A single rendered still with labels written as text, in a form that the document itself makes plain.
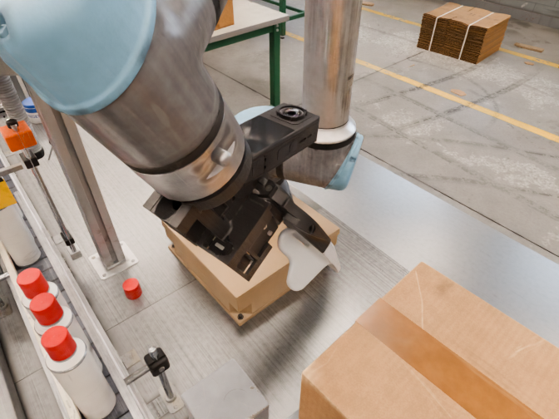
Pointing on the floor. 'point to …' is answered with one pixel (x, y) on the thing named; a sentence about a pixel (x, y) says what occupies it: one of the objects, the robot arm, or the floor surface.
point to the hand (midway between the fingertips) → (286, 233)
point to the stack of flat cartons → (462, 32)
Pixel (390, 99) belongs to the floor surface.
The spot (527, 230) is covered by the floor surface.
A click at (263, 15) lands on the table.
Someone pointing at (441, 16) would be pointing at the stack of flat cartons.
